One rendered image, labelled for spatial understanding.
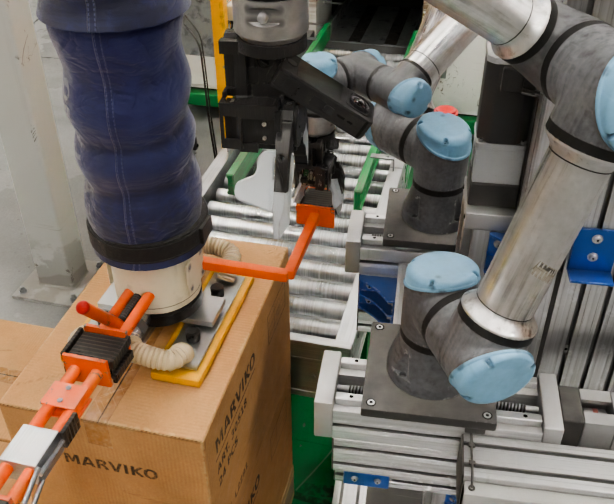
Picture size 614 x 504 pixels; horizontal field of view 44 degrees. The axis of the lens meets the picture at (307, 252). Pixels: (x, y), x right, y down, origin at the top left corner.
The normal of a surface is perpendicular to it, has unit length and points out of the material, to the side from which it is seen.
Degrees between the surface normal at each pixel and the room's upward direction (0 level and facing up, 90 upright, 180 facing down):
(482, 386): 97
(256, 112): 90
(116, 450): 90
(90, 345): 1
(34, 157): 90
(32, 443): 1
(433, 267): 7
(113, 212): 77
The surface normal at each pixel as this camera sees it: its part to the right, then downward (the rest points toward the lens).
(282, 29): 0.34, 0.55
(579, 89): -0.91, -0.07
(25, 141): -0.22, 0.58
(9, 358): 0.00, -0.81
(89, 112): -0.45, 0.35
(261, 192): -0.13, 0.04
